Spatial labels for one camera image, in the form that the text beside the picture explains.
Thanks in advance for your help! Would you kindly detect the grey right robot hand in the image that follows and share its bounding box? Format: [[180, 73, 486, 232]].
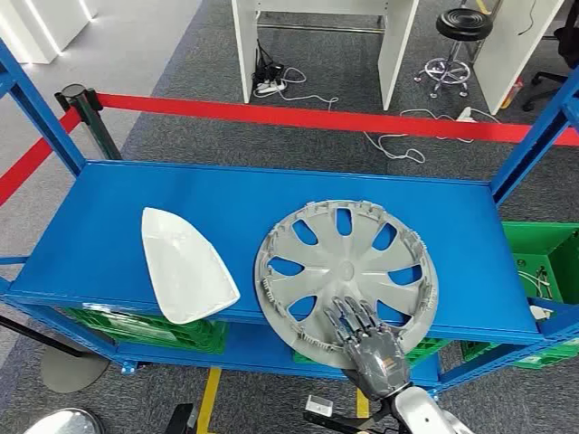
[[323, 295, 411, 402]]

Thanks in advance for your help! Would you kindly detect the grey plastic wheel hubcap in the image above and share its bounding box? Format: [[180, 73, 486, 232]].
[[254, 200, 439, 371]]

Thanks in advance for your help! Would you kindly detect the blue metal shelf rack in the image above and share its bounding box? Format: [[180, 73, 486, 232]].
[[0, 38, 579, 397]]

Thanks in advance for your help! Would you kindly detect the green plastic crate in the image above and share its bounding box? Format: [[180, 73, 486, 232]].
[[291, 338, 451, 368], [461, 222, 579, 370], [63, 307, 229, 355]]

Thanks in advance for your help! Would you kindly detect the yellow floor tape square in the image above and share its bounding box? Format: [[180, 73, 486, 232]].
[[196, 366, 369, 434]]

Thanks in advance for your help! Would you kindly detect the long red barrier belt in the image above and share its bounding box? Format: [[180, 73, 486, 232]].
[[96, 92, 579, 148]]

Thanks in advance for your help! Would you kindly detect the white plastic mirror cover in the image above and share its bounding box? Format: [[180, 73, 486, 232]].
[[141, 206, 241, 326]]

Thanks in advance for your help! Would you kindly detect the power strip with black plugs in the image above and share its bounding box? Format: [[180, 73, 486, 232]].
[[252, 76, 288, 99]]

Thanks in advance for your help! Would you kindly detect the black round stool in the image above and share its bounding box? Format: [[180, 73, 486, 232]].
[[414, 6, 494, 100]]

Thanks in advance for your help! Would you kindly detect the white desk side panel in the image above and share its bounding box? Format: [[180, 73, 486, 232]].
[[473, 0, 566, 116]]

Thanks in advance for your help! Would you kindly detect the black office chair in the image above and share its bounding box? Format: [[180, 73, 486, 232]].
[[522, 0, 579, 112]]

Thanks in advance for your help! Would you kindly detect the chrome stanchion base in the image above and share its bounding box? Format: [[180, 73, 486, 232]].
[[23, 408, 105, 434]]

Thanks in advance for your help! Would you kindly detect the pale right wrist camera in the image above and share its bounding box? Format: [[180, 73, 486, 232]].
[[303, 395, 334, 428]]

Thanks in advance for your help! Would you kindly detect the looped white floor cable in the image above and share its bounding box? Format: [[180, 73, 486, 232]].
[[364, 108, 500, 165]]

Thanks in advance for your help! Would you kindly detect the cable bundle in crate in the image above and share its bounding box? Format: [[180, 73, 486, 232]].
[[518, 268, 554, 301]]

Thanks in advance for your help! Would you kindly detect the thin white floor cable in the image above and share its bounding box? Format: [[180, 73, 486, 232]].
[[253, 65, 340, 112]]

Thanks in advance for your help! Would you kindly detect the white desk frame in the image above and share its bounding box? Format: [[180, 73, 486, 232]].
[[230, 0, 419, 112]]

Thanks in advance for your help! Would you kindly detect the black barrier post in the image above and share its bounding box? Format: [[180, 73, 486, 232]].
[[54, 83, 123, 162]]

